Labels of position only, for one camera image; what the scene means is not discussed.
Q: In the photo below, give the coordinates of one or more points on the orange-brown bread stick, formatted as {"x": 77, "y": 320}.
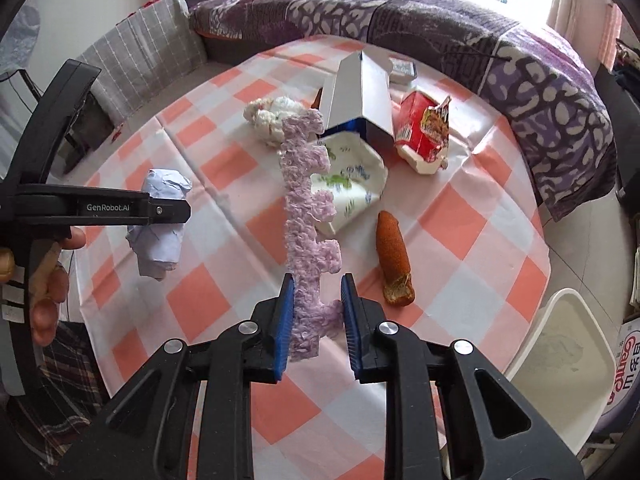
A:
{"x": 392, "y": 250}

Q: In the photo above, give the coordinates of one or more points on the person's left hand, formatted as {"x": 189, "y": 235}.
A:
{"x": 50, "y": 285}

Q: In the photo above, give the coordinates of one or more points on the white bag with red print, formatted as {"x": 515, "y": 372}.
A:
{"x": 627, "y": 360}

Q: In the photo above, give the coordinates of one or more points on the silver and blue carton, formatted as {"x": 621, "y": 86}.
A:
{"x": 357, "y": 95}

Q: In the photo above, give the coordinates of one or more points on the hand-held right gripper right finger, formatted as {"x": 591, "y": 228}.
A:
{"x": 350, "y": 320}

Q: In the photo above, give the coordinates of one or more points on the white crumpled tissue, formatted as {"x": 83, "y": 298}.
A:
{"x": 270, "y": 117}

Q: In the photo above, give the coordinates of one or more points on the small blue and white box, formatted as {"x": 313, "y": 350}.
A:
{"x": 402, "y": 70}

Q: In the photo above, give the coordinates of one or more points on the purple foam strip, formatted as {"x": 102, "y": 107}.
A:
{"x": 300, "y": 240}

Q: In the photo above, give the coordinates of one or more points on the grey covered fan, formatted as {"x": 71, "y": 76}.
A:
{"x": 22, "y": 35}

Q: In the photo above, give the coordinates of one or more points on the pink curtain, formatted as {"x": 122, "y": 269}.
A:
{"x": 611, "y": 35}

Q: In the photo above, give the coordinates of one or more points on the grey checked cushion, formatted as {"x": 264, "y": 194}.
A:
{"x": 145, "y": 55}

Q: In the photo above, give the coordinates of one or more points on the orange checked tablecloth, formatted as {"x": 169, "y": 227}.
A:
{"x": 450, "y": 220}

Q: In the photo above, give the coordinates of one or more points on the torn red snack packet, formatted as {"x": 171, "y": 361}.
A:
{"x": 417, "y": 130}

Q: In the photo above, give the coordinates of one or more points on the white floral paper packet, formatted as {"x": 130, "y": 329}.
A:
{"x": 355, "y": 175}

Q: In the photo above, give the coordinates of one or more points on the plaid cloth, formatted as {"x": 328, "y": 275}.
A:
{"x": 55, "y": 375}

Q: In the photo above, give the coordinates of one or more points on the black low cabinet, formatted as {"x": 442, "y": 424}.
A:
{"x": 87, "y": 125}

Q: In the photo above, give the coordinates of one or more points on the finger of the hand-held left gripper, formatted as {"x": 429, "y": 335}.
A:
{"x": 170, "y": 211}

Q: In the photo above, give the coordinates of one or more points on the white plastic chair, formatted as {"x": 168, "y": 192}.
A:
{"x": 560, "y": 360}

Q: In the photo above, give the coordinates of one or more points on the white paper ball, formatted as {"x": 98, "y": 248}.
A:
{"x": 160, "y": 250}

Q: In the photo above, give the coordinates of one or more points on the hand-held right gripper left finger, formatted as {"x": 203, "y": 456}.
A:
{"x": 286, "y": 320}

